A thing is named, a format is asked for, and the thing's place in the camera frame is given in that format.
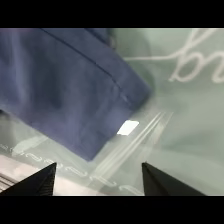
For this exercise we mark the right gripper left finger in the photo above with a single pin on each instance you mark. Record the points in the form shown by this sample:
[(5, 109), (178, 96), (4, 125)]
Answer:
[(40, 183)]

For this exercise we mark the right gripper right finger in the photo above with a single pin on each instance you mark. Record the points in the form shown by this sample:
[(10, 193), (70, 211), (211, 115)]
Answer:
[(160, 185)]

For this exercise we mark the blue T-shirt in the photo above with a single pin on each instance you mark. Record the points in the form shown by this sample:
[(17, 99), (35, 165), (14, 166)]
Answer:
[(63, 86)]

